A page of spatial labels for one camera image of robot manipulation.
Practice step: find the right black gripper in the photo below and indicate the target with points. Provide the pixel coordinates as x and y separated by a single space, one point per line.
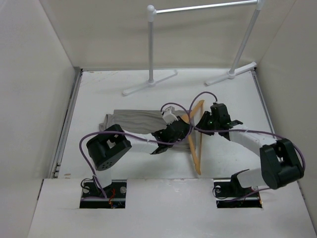
202 124

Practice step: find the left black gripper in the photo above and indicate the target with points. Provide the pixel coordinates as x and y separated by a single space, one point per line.
185 132

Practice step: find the wooden clothes hanger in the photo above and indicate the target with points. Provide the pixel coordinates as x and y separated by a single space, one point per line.
196 151

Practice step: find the grey trousers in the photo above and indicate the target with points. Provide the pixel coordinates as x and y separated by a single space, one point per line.
135 121

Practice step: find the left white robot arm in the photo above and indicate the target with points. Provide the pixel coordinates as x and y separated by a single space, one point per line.
107 147

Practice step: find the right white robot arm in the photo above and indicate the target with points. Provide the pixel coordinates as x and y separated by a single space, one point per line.
280 163

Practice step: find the white clothes rack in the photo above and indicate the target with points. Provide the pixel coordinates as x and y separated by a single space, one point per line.
230 74

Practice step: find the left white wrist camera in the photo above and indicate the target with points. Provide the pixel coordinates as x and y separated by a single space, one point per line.
168 115

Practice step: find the right metal table rail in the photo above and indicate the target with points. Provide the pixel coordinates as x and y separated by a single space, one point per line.
260 93

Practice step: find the metal table rail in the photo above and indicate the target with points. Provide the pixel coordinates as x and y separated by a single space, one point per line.
260 93
58 154

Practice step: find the left metal table rail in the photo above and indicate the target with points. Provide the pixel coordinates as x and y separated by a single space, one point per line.
58 154

